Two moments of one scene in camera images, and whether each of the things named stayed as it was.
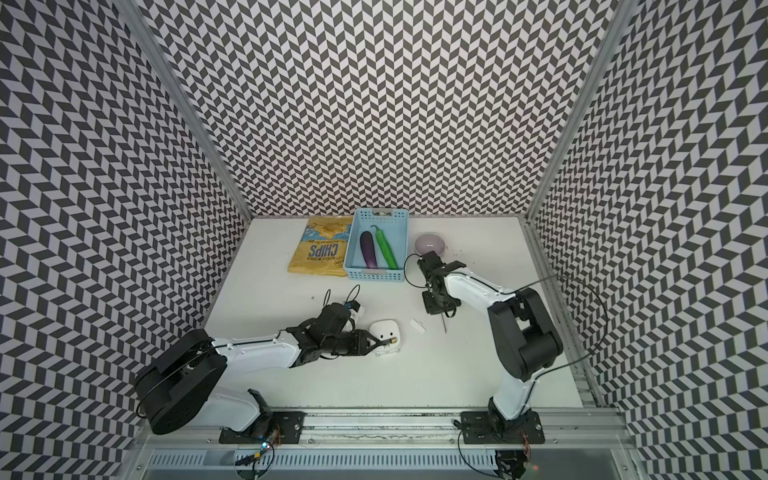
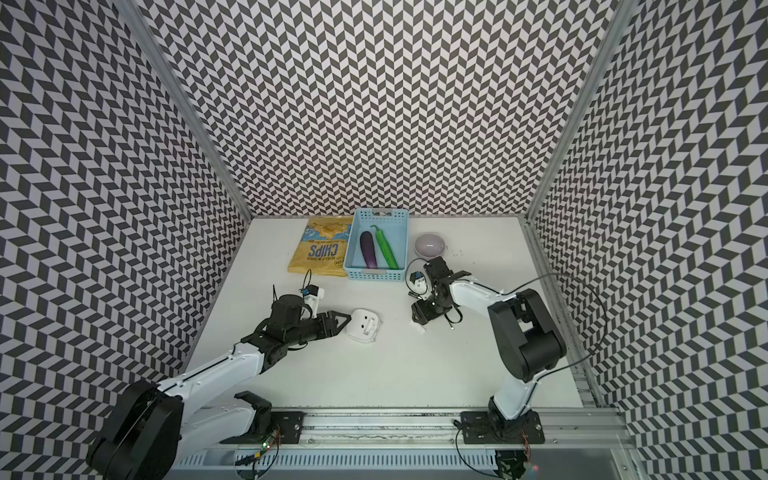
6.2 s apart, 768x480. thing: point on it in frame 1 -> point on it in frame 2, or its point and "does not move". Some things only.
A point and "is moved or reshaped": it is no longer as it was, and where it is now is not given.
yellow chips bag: (322, 248) does not move
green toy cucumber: (386, 249) does not move
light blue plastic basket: (378, 245) does not move
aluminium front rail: (573, 427) does not move
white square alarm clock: (385, 330) is moved or reshaped
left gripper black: (360, 343) -> (331, 330)
